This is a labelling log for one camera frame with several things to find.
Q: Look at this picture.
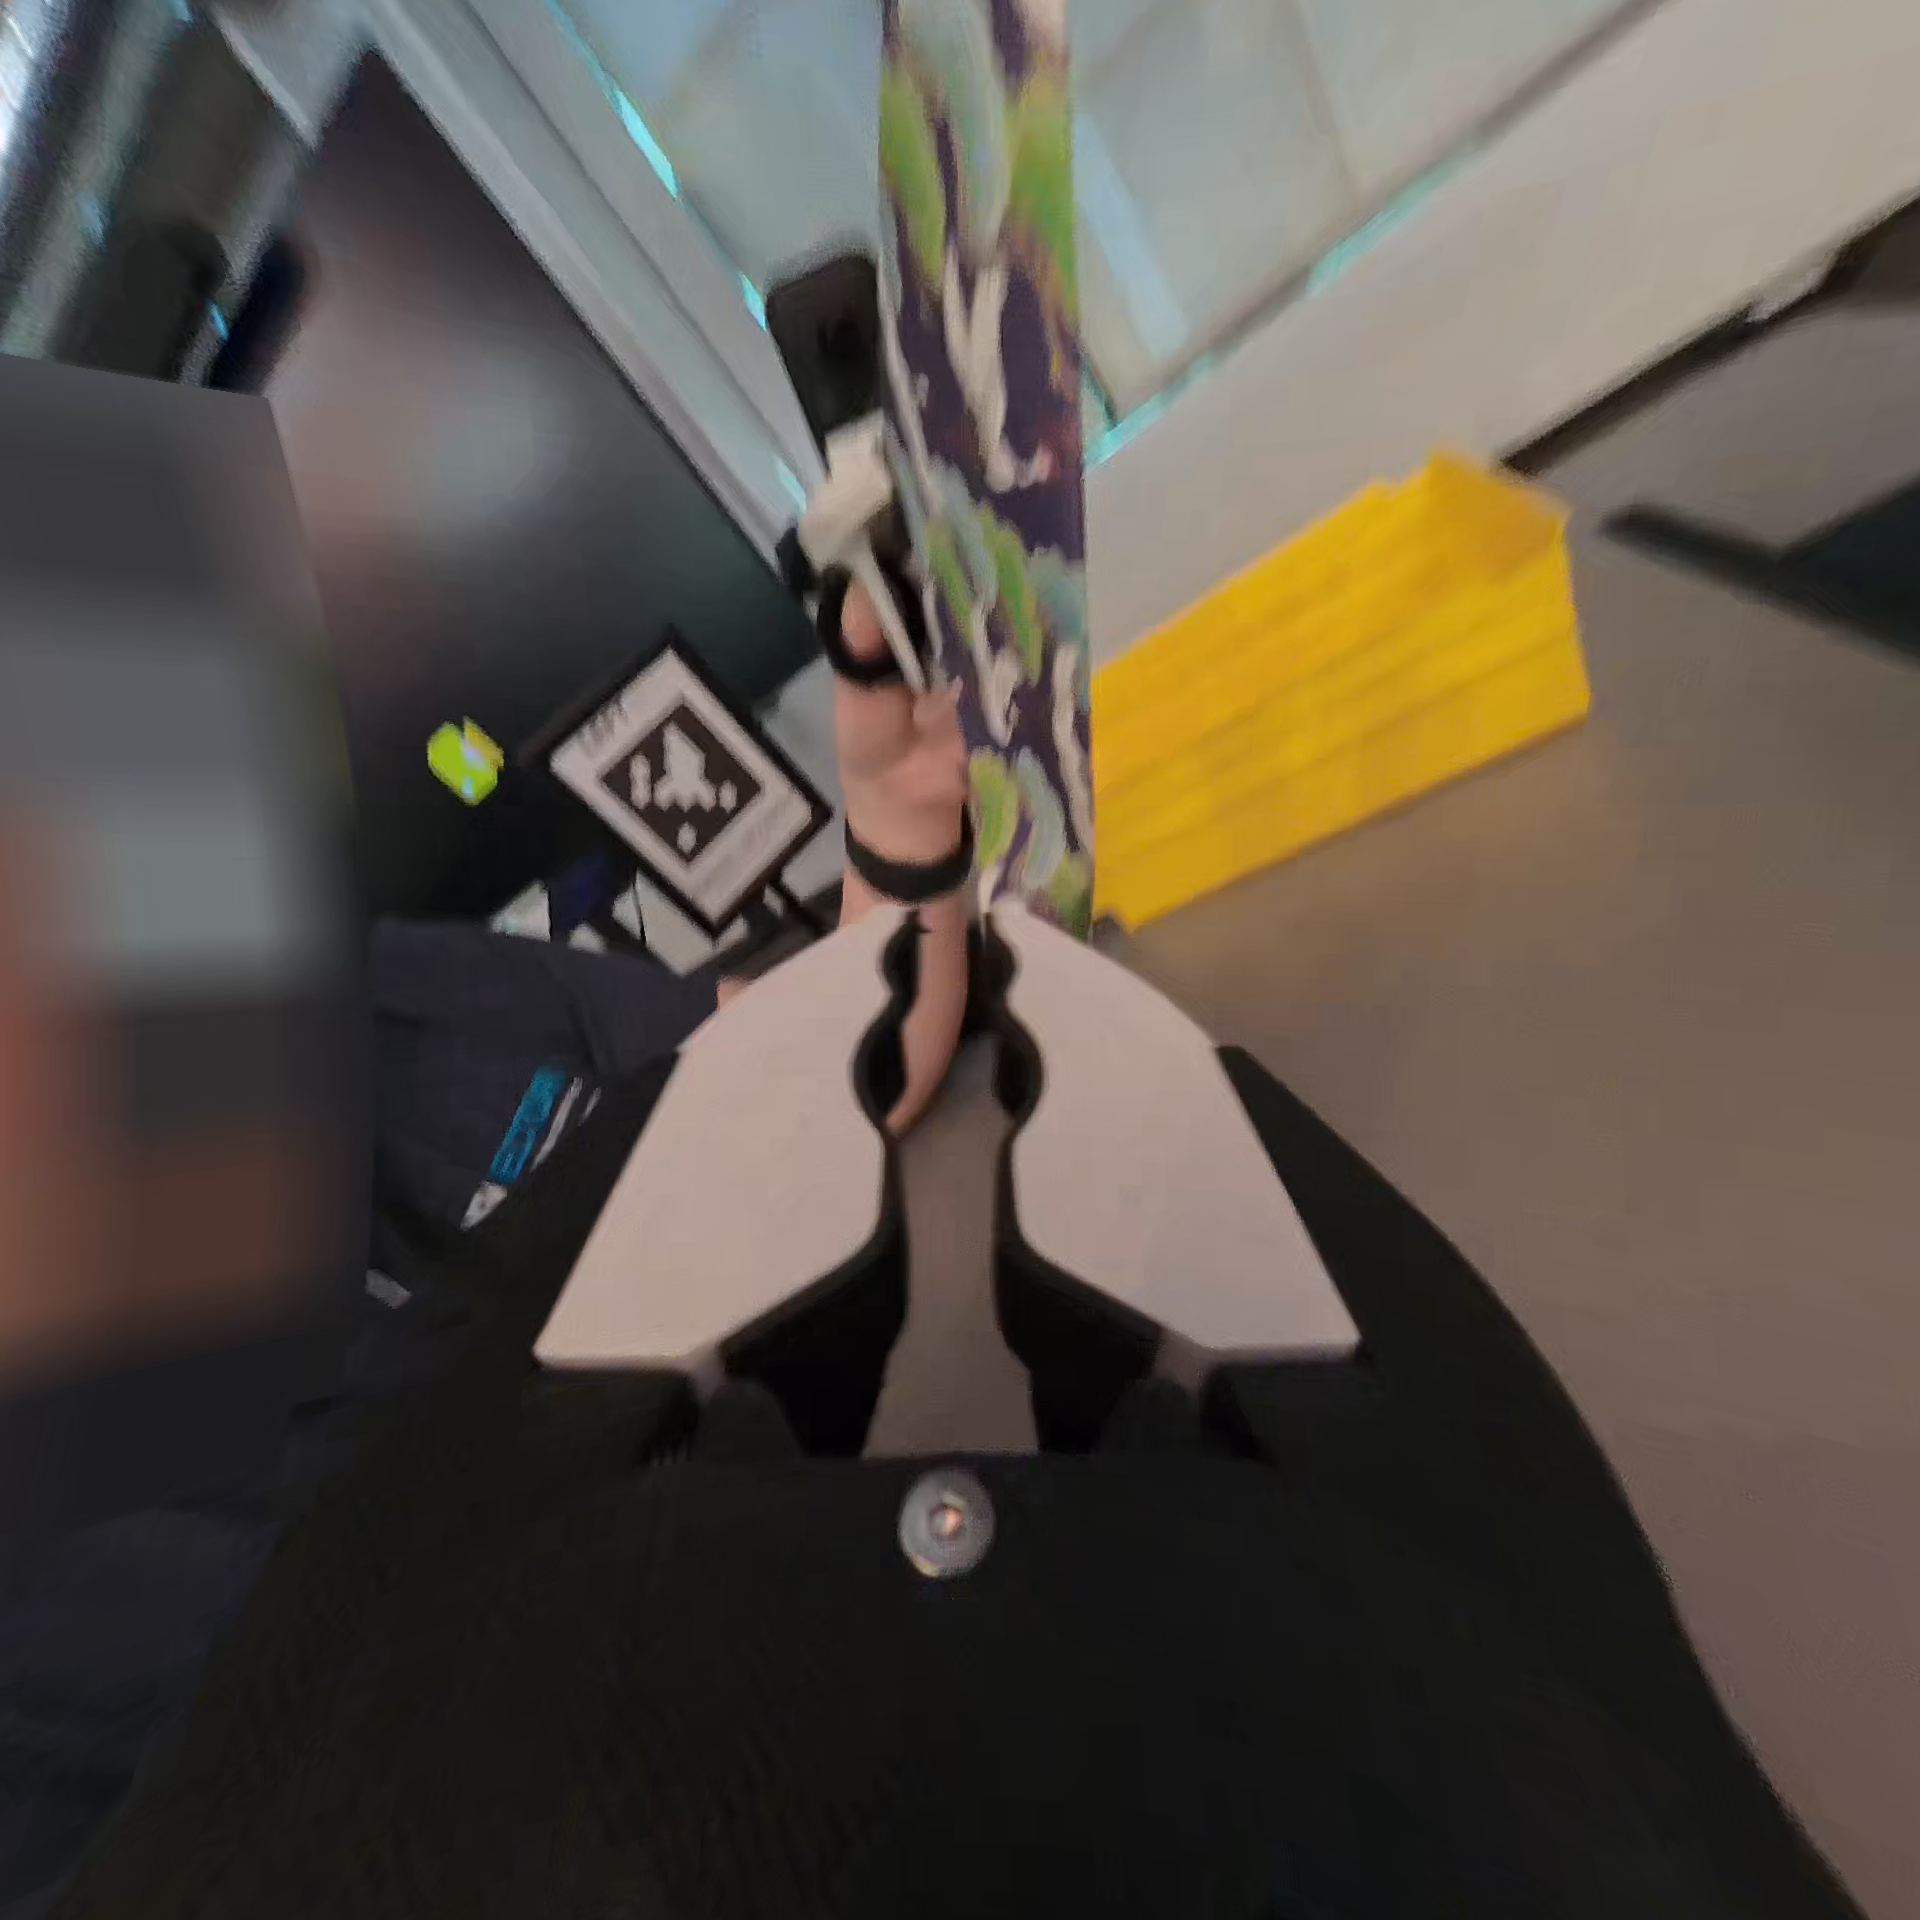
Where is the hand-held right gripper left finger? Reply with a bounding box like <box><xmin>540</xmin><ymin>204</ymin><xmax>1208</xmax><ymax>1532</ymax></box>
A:
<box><xmin>531</xmin><ymin>915</ymin><xmax>925</xmax><ymax>1376</ymax></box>

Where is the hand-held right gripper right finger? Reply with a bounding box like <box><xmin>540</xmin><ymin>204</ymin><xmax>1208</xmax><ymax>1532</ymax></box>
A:
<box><xmin>978</xmin><ymin>905</ymin><xmax>1365</xmax><ymax>1376</ymax></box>

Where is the patterned origami paper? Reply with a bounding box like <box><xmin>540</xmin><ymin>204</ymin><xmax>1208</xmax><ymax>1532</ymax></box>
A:
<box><xmin>873</xmin><ymin>0</ymin><xmax>1097</xmax><ymax>940</ymax></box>

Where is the person's left hand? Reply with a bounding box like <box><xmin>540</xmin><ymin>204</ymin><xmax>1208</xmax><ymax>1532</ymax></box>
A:
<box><xmin>829</xmin><ymin>592</ymin><xmax>977</xmax><ymax>835</ymax></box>

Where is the black wristband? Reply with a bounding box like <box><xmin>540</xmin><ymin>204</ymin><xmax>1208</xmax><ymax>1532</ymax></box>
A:
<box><xmin>841</xmin><ymin>815</ymin><xmax>977</xmax><ymax>908</ymax></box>

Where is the framed marker sign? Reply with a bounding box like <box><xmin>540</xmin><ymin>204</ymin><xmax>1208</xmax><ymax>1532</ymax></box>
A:
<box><xmin>521</xmin><ymin>630</ymin><xmax>834</xmax><ymax>940</ymax></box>

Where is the yellow-green small object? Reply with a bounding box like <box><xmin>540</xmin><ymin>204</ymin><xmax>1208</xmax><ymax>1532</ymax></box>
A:
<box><xmin>424</xmin><ymin>718</ymin><xmax>506</xmax><ymax>809</ymax></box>

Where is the yellow plastic bin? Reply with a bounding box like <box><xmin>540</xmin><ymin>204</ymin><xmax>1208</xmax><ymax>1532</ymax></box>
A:
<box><xmin>1087</xmin><ymin>450</ymin><xmax>1595</xmax><ymax>932</ymax></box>

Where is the dark flat pad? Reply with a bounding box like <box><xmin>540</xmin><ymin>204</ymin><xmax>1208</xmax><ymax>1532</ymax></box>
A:
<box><xmin>1602</xmin><ymin>503</ymin><xmax>1920</xmax><ymax>661</ymax></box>

